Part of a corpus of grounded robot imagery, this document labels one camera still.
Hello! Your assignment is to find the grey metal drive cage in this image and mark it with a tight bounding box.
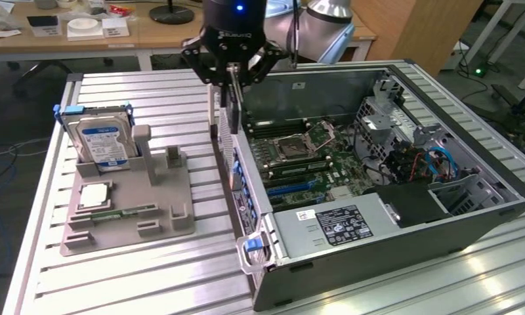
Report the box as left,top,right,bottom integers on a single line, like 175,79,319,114
354,77,423,156

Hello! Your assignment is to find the open metal socket cover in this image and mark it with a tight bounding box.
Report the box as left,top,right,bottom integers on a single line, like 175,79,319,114
306,120,339,152

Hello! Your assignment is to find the wooden cabinet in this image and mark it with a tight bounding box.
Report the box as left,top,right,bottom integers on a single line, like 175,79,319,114
354,0,486,75

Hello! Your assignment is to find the grey plastic parts rack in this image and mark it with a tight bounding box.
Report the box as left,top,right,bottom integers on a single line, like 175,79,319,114
60,124,199,259

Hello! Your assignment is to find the green RAM stick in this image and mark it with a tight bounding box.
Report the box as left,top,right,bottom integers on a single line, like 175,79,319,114
90,206,155,222

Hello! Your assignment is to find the red wire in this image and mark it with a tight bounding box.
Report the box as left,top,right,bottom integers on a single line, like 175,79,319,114
410,151,423,179

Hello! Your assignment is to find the green motherboard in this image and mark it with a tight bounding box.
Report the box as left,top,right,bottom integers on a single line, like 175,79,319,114
244,119,371,213

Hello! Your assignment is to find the grey metal disk bay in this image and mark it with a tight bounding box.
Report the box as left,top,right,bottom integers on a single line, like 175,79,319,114
427,173,507,217

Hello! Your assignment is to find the CPU socket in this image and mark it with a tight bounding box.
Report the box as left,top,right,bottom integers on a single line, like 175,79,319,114
276,133,316,157

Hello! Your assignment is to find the red packet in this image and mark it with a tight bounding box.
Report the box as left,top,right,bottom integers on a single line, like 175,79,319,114
108,4,132,18

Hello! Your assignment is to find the blue expansion slot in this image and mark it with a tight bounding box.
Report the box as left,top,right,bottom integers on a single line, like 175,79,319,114
266,181,315,198

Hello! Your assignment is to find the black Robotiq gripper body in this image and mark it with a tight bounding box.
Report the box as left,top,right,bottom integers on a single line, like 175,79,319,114
200,0,271,85

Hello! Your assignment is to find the open black PC case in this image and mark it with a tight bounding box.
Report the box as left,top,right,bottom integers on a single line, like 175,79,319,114
206,62,525,312

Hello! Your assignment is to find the black floor stand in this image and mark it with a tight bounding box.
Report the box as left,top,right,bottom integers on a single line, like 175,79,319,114
490,83,525,132

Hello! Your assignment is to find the small plain white box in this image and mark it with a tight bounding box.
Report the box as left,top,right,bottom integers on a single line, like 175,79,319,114
102,17,131,39

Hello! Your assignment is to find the white table frame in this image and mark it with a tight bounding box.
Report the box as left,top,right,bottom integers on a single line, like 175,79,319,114
463,0,525,90

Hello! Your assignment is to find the silver CPU chip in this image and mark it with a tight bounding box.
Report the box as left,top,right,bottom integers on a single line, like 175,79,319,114
78,184,112,209

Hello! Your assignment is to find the black round lamp base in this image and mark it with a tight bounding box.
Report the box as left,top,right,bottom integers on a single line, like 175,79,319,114
150,0,196,26

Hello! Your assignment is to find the blue SATA wire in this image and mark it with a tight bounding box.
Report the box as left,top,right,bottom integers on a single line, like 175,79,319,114
424,147,460,182

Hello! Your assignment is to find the black office chair base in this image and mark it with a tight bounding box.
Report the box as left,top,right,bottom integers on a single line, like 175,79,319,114
7,60,74,98

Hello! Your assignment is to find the silver power supply unit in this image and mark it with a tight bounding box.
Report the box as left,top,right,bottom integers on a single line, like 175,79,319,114
270,192,407,262

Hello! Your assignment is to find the installed RAM stick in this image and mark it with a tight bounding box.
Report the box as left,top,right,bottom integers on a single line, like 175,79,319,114
264,156,331,180

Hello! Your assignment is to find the white round object on box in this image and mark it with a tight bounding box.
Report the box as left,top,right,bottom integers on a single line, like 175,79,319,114
66,18,106,42

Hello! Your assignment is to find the white box with black top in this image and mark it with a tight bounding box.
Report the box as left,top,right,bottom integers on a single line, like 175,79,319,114
27,14,64,38

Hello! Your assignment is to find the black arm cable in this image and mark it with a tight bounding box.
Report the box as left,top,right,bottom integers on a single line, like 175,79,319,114
288,0,300,68

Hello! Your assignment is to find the wooden desk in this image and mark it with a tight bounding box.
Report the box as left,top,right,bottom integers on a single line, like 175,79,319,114
0,0,378,72

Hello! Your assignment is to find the hard disk with blue carrier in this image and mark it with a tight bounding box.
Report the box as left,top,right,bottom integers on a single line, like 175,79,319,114
52,104,140,173

